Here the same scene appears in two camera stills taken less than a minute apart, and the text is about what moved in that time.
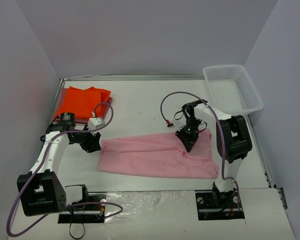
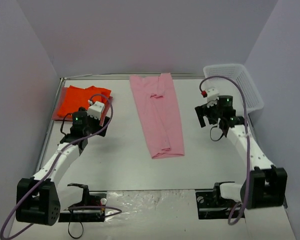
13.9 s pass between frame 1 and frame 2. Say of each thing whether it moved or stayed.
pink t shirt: moved
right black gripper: moved
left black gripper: moved
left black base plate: stayed
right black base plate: stayed
